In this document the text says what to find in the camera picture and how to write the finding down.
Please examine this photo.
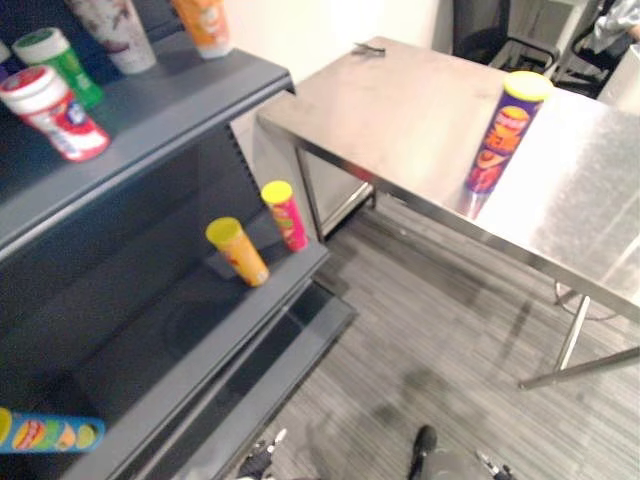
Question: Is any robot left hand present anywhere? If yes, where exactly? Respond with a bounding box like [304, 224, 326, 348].
[237, 427, 290, 480]

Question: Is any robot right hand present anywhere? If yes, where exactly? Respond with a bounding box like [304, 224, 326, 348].
[474, 449, 517, 480]

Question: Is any orange chips can yellow lid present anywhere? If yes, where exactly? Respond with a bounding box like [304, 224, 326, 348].
[205, 216, 271, 289]

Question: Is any blue chips can yellow lid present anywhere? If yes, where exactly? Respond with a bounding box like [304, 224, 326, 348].
[0, 407, 107, 456]

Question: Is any pink chips can yellow lid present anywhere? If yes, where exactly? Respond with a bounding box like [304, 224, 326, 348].
[260, 180, 310, 253]

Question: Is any purple chips can yellow lid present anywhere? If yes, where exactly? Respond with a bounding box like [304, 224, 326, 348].
[464, 70, 555, 200]

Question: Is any dark grey shelf unit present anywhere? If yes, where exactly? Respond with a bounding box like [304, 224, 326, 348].
[0, 0, 359, 480]

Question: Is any red white gum bottle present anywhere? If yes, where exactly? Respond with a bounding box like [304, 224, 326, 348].
[0, 64, 112, 163]

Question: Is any orange chips can white base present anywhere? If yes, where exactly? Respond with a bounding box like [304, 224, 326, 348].
[170, 0, 237, 61]

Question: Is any green gum bottle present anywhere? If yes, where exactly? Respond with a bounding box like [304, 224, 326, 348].
[11, 27, 105, 111]

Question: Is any white purple chips can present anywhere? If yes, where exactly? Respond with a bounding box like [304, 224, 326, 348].
[64, 0, 158, 76]

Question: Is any robot dark foot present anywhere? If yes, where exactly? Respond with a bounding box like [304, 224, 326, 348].
[408, 424, 439, 480]

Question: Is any stainless steel table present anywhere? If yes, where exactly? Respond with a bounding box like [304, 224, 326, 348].
[255, 35, 640, 392]

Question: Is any black office chair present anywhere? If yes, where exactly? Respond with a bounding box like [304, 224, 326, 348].
[553, 0, 622, 100]
[451, 0, 562, 77]

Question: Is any person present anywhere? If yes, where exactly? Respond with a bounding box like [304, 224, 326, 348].
[591, 0, 640, 57]

